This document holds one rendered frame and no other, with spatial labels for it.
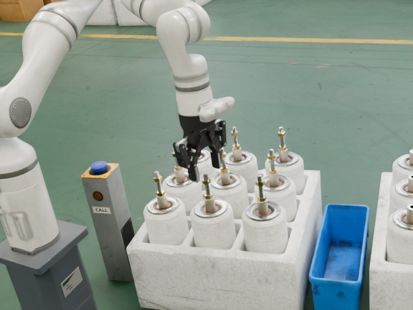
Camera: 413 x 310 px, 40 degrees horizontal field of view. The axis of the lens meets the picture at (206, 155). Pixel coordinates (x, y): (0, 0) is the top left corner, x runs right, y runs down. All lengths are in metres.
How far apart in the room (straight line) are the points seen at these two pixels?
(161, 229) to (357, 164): 0.84
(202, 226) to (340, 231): 0.43
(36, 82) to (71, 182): 1.01
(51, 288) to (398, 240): 0.69
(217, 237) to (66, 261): 0.32
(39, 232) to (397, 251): 0.71
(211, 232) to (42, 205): 0.36
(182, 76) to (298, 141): 1.04
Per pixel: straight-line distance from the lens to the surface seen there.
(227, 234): 1.26
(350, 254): 1.50
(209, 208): 1.25
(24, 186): 1.10
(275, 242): 1.22
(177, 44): 1.06
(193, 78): 1.09
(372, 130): 2.14
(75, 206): 1.90
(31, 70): 1.08
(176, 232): 1.29
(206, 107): 1.10
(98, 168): 1.36
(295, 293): 1.25
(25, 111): 1.06
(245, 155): 1.46
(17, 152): 1.10
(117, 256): 1.47
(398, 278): 1.19
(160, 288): 1.36
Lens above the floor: 0.92
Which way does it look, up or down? 27 degrees down
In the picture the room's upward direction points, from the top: 9 degrees counter-clockwise
